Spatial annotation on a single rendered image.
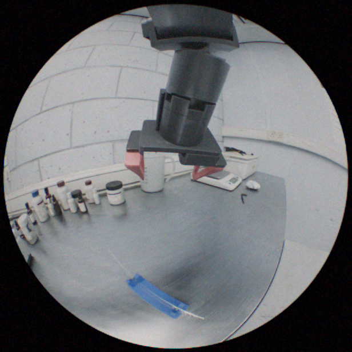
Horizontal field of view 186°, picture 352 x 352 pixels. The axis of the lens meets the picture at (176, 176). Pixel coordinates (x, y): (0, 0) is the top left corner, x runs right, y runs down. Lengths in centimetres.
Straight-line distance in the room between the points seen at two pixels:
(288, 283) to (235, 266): 15
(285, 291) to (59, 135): 86
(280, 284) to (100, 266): 35
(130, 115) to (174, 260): 60
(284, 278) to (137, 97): 85
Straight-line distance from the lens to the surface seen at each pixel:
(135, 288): 22
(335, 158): 125
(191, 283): 22
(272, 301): 27
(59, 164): 62
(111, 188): 42
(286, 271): 31
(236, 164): 75
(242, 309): 23
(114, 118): 60
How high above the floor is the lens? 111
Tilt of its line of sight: 17 degrees down
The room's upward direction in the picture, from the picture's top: straight up
